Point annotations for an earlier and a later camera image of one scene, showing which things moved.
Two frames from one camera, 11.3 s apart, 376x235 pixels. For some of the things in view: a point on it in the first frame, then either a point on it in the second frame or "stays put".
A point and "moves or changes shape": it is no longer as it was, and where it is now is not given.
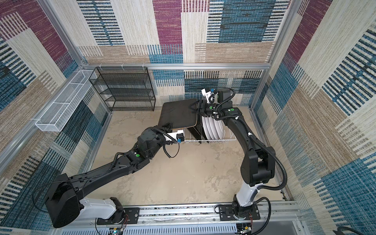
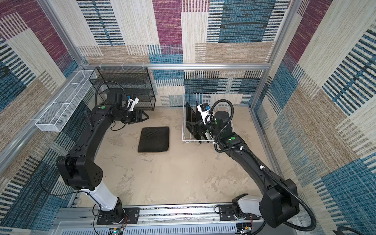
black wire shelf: [125, 88] stays put
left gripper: [165, 131] → [138, 117]
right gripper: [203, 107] → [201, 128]
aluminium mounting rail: [276, 219] stays put
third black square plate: [199, 129] stays put
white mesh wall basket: [55, 117] stays put
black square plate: [178, 114] moves or changes shape
